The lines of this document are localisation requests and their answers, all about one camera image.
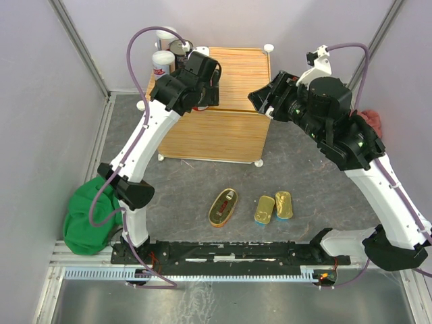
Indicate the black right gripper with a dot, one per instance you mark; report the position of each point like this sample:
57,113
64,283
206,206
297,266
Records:
283,86

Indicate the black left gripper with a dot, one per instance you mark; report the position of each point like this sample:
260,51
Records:
212,98

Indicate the red oval tin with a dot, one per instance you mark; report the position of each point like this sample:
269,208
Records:
223,207
200,108

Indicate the dark blue round can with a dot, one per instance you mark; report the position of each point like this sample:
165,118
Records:
180,52

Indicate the wooden cube cabinet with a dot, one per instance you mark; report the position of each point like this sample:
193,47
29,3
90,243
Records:
232,131

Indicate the tall white-lid can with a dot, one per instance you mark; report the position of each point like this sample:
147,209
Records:
163,63
164,39

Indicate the gold rectangular tin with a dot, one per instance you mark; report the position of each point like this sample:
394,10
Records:
264,210
283,203

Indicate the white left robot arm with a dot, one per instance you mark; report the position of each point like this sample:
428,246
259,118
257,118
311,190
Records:
170,98

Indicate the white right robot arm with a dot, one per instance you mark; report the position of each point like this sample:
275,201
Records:
400,240

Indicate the red cloth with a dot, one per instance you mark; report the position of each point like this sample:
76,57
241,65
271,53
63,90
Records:
372,118

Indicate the green cloth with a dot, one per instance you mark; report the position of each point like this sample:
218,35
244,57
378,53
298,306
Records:
87,228

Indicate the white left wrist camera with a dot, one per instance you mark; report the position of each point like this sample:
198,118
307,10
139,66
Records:
188,48

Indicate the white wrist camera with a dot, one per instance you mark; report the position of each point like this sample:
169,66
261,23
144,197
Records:
319,66
188,48

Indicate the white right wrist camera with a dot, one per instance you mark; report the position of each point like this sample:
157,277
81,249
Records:
319,66

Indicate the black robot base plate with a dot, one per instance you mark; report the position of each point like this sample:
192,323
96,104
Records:
235,258

